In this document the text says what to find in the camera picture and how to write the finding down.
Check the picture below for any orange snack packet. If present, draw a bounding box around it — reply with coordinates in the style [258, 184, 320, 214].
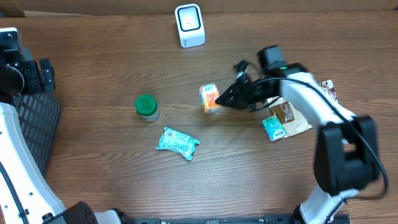
[199, 83, 221, 113]

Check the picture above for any teal Kleenex tissue pack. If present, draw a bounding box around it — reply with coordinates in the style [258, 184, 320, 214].
[262, 115, 287, 141]

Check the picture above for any beige Pantree snack bag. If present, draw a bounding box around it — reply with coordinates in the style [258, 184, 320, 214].
[267, 79, 338, 139]

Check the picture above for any teal snack packet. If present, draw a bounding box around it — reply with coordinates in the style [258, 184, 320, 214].
[156, 127, 200, 161]

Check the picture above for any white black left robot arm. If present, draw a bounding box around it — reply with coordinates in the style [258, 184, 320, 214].
[1, 63, 121, 224]

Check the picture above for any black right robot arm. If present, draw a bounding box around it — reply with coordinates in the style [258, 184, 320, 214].
[216, 61, 389, 223]

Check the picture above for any white barcode scanner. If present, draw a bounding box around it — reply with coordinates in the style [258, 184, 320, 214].
[175, 3, 206, 49]

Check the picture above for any grey plastic basket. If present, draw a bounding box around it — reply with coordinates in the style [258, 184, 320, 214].
[14, 47, 62, 175]

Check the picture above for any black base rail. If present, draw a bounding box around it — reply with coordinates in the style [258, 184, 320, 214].
[131, 214, 300, 224]

